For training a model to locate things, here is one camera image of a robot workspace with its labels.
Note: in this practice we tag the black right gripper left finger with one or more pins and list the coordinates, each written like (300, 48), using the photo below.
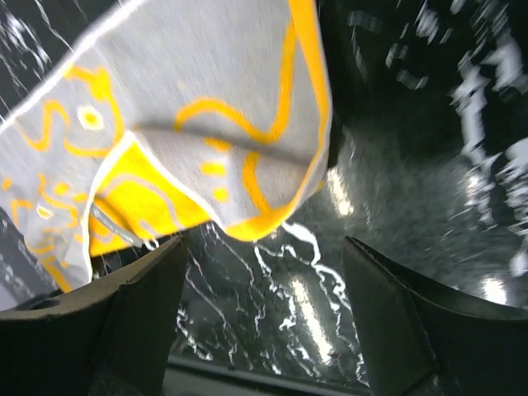
(112, 336)

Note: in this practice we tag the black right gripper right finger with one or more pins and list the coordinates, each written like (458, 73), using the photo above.
(421, 337)

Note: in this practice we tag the orange and grey towel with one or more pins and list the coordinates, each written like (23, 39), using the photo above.
(164, 115)

